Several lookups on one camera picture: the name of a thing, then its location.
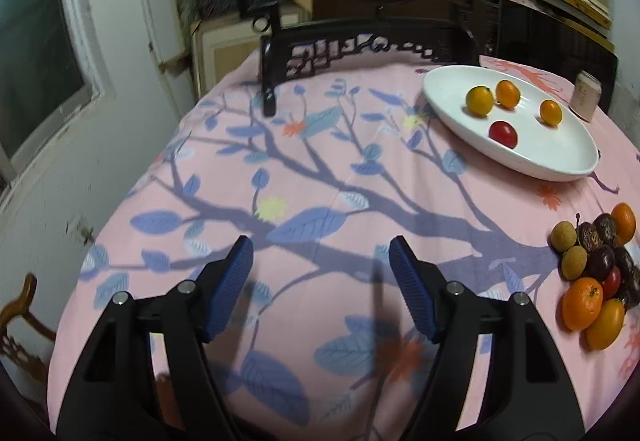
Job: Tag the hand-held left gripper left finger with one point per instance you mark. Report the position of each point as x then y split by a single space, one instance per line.
232 281

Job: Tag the cardboard box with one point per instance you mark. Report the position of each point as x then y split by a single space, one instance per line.
230 51

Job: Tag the smooth purple passion fruit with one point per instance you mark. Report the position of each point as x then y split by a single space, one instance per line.
600 261
625 258

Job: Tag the yellow-orange kumquat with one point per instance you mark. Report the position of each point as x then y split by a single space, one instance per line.
479 101

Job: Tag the orange kumquat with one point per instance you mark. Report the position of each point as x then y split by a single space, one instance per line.
507 93
550 112

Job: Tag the pale drink can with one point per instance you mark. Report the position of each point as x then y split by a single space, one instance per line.
585 96

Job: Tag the wrinkled dark passion fruit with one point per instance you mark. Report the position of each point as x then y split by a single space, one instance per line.
631 286
605 226
587 237

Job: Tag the large orange tangerine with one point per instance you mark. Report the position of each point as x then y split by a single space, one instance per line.
581 303

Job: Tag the white framed window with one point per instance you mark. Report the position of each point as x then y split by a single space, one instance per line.
35 46

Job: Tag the brown longan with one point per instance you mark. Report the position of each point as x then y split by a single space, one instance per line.
574 262
563 237

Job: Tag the pink printed tablecloth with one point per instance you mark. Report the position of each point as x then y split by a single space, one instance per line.
350 161

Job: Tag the white oval plate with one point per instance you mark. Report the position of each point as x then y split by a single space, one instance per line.
550 151

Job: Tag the wooden chair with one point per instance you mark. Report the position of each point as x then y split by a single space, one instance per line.
22 321

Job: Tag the red cherry tomato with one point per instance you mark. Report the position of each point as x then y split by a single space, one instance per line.
611 282
502 133

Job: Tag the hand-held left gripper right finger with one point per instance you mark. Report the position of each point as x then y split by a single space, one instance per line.
412 286

